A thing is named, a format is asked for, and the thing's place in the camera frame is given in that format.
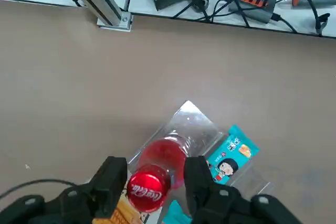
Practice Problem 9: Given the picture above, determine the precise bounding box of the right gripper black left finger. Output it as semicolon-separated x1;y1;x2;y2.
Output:
0;156;129;224

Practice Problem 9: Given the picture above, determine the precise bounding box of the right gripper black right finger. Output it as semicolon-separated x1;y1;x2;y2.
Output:
183;155;302;224

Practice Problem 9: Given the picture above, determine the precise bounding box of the white cookie box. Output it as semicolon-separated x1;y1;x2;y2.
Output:
91;171;150;224

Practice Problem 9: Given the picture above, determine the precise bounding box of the red Coca-Cola bottle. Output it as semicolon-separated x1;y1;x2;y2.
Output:
128;133;192;213

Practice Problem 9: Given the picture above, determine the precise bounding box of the teal cartoon snack packet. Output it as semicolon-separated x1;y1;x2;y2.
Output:
206;125;260;185
162;199;194;224

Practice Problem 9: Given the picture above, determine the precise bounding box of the clear acrylic stepped shelf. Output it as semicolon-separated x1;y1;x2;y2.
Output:
127;100;274;224

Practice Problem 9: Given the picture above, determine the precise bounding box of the grey orange power hub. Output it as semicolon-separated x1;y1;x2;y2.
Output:
227;0;278;24

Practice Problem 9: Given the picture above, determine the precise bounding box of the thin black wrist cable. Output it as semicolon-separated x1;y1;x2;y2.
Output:
0;178;79;201

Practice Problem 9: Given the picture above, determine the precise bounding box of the aluminium frame post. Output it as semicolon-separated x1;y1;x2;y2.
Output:
54;0;133;32

